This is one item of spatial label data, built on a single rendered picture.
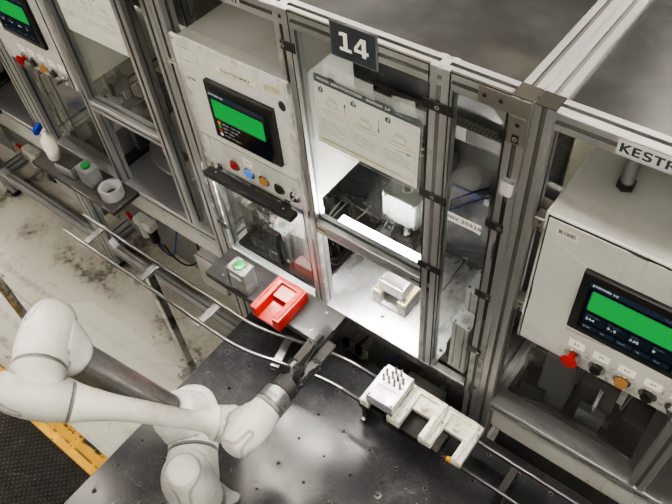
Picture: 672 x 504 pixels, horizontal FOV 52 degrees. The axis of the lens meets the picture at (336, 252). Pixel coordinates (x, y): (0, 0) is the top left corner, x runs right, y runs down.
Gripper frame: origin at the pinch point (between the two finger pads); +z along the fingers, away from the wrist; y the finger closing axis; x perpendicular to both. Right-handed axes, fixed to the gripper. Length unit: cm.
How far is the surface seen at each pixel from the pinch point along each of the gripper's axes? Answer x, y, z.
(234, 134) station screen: 42, 46, 18
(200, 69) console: 53, 63, 20
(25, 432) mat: 132, -111, -68
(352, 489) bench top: -21, -44, -19
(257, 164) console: 38, 35, 20
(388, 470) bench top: -27, -44, -7
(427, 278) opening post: -19.9, 21.3, 22.5
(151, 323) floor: 130, -113, 7
